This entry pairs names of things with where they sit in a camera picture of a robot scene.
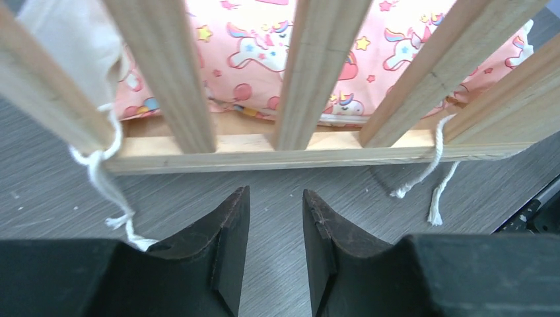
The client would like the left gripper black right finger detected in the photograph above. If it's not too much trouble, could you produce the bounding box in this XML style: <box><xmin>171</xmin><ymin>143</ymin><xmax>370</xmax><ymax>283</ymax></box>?
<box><xmin>302</xmin><ymin>190</ymin><xmax>559</xmax><ymax>316</ymax></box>

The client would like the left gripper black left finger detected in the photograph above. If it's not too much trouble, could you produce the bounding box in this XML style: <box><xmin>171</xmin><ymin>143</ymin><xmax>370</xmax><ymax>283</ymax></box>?
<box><xmin>1</xmin><ymin>186</ymin><xmax>250</xmax><ymax>316</ymax></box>

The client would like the wooden slatted pet bed frame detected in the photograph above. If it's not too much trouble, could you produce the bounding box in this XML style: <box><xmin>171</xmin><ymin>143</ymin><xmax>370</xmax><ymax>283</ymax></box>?
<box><xmin>0</xmin><ymin>0</ymin><xmax>560</xmax><ymax>177</ymax></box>

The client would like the pink printed cushion with ties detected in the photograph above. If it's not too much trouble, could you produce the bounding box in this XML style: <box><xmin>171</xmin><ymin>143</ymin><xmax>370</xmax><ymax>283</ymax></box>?
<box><xmin>15</xmin><ymin>0</ymin><xmax>536</xmax><ymax>252</ymax></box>

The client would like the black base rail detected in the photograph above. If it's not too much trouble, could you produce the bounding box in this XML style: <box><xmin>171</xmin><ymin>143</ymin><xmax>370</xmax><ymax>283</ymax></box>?
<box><xmin>494</xmin><ymin>176</ymin><xmax>559</xmax><ymax>235</ymax></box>

